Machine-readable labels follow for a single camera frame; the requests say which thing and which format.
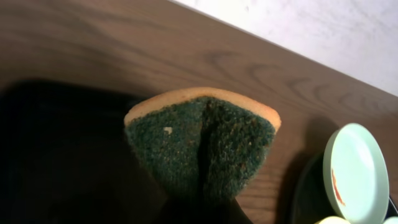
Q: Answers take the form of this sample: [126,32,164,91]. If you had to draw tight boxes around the black round tray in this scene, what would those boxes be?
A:
[287,152,397,224]

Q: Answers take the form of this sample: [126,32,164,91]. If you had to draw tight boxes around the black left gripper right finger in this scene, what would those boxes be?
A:
[205,199,252,224]

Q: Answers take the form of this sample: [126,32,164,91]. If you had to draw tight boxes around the black rectangular tray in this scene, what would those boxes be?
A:
[1,81,165,223]

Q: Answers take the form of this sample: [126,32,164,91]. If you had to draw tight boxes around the yellow plate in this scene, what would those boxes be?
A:
[315,216,350,224]

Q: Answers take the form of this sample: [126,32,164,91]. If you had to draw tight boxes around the green and yellow sponge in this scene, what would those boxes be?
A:
[124,87,281,205]

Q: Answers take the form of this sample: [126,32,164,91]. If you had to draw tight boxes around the mint plate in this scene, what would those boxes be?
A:
[382,216,398,224]
[323,123,389,224]

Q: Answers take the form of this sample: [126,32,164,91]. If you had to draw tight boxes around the mint plate at back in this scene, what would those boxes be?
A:
[323,123,389,224]

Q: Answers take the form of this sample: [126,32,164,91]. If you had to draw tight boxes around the mint plate at right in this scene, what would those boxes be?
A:
[382,216,398,224]

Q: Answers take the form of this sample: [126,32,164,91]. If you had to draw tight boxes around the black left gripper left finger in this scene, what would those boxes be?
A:
[152,198,199,224]

